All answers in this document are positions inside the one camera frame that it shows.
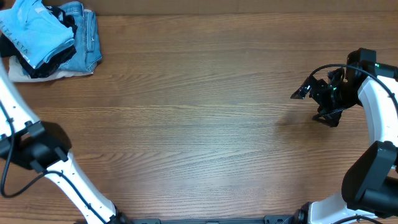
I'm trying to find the black folded garment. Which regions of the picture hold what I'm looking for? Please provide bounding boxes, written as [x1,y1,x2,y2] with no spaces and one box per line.
[1,6,77,78]

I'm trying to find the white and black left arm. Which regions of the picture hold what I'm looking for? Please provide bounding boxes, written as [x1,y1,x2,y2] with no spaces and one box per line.
[1,68,130,223]

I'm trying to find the white folded garment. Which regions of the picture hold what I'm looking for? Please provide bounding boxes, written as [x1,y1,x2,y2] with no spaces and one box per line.
[8,56,93,83]

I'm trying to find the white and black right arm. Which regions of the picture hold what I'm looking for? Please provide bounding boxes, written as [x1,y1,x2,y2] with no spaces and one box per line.
[288,48,397,223]

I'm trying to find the light blue printed t-shirt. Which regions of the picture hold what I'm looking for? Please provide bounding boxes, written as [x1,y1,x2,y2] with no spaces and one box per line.
[1,0,74,69]

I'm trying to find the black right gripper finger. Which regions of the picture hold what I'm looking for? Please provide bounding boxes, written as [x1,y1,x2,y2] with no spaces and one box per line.
[312,108,344,128]
[290,84,312,100]

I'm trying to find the blue denim jeans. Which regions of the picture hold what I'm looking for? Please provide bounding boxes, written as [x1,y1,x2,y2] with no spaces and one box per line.
[59,1,102,72]

